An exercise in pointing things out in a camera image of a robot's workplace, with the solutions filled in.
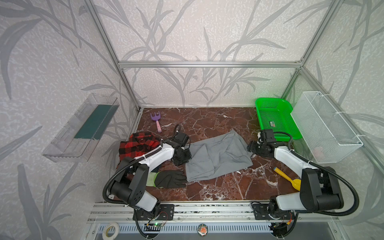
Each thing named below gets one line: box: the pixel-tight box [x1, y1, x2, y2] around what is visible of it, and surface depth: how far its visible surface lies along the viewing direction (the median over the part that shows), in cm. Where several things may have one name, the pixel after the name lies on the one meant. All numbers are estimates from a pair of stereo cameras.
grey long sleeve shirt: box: [185, 129, 254, 183], surface depth 93 cm
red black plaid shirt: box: [117, 132, 161, 168], surface depth 92 cm
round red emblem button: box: [197, 223, 209, 237], surface depth 71 cm
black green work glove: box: [146, 170, 188, 189], surface depth 85 cm
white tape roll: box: [102, 221, 120, 240], surface depth 70 cm
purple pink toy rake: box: [150, 111, 162, 133], surface depth 115 cm
